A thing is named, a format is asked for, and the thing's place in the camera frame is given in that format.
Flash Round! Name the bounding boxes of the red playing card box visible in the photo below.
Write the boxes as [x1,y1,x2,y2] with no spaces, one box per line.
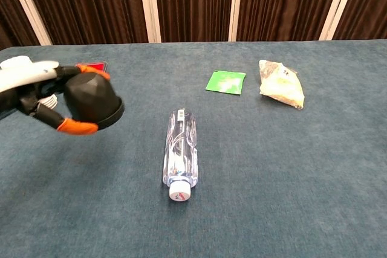
[75,62,108,74]

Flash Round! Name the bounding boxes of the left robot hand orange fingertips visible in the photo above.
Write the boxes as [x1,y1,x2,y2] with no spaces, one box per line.
[0,55,111,136]

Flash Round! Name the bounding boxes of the beige snack packet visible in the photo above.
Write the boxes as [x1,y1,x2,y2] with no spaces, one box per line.
[258,59,306,111]

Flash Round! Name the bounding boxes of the white partition frame post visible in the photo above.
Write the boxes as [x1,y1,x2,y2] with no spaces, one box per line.
[3,0,53,47]
[137,0,162,44]
[318,0,362,42]
[227,0,245,42]

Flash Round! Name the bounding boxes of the clear plastic water bottle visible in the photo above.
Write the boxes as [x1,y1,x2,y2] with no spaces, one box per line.
[162,108,199,203]

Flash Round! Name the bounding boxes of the blue felt table cover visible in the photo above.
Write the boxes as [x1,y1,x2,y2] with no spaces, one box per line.
[0,39,387,258]

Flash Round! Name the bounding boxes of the green sachet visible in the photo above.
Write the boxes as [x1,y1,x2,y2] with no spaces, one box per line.
[205,70,247,95]

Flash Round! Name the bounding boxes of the black upside-down bowl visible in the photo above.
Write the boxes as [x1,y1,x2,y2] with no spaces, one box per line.
[62,72,126,131]

